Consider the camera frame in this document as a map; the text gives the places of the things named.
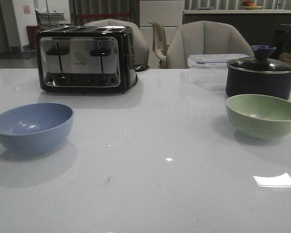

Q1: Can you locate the blue bowl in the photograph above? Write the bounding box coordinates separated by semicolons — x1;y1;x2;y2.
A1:
0;103;74;154

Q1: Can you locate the metal trolley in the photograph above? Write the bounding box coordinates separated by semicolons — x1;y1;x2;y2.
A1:
35;10;66;30

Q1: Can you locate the beige armchair left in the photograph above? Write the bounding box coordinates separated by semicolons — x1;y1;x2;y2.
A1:
85;19;149;65

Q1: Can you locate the black and chrome toaster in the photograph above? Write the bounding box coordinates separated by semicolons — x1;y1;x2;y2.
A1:
35;26;138;94

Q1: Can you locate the red bin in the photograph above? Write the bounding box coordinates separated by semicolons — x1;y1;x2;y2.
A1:
26;25;41;49

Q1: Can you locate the glass pot lid blue knob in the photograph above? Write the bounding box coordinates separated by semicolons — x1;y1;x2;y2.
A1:
227;45;291;74

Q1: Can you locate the dark blue cooking pot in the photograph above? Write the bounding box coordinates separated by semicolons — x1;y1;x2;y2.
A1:
226;63;291;100

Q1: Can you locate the fruit plate on counter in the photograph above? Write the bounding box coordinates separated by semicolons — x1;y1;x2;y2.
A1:
241;0;262;10

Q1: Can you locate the beige armchair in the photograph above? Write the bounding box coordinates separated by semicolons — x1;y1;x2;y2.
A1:
166;20;253;69
85;19;149;65

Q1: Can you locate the green bowl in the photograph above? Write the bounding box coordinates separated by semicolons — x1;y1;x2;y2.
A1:
226;94;291;140

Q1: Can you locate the white cabinet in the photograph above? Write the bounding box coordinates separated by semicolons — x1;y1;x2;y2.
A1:
139;0;184;69

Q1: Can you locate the beige armchair right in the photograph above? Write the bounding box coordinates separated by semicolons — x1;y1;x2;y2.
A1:
166;20;253;69

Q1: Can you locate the cream plastic chair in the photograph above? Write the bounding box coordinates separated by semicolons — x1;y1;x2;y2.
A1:
148;20;169;69

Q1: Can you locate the clear plastic food container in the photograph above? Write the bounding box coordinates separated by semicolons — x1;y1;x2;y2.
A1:
187;53;248;69

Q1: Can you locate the dark counter with light top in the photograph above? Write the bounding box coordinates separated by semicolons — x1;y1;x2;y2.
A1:
182;9;291;45

